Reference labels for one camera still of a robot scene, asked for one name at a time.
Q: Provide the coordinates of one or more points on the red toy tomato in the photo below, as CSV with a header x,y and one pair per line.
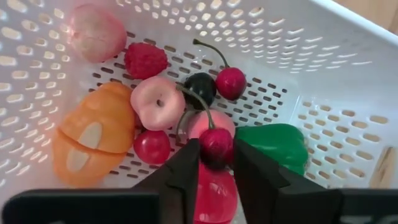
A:
x,y
216,196

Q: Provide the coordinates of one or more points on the white perforated plastic basket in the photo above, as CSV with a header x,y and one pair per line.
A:
x,y
311,81

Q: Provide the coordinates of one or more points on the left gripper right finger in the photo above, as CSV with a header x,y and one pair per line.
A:
x,y
258,186

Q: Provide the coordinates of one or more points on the small pink toy peach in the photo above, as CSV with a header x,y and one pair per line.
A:
x,y
96,34

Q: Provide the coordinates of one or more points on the red toy raspberry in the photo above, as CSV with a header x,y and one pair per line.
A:
x,y
145,60

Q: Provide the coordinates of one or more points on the dark red toy cherry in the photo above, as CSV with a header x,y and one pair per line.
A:
x,y
216,149

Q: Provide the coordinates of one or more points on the black toy cherry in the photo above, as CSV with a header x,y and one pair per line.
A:
x,y
200,88

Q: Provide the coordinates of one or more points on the green toy vegetable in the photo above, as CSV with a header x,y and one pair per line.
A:
x,y
273,143

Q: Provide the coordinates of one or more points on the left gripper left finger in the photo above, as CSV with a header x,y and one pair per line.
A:
x,y
182,180

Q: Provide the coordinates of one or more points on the orange toy fruit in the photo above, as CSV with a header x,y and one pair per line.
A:
x,y
102,109

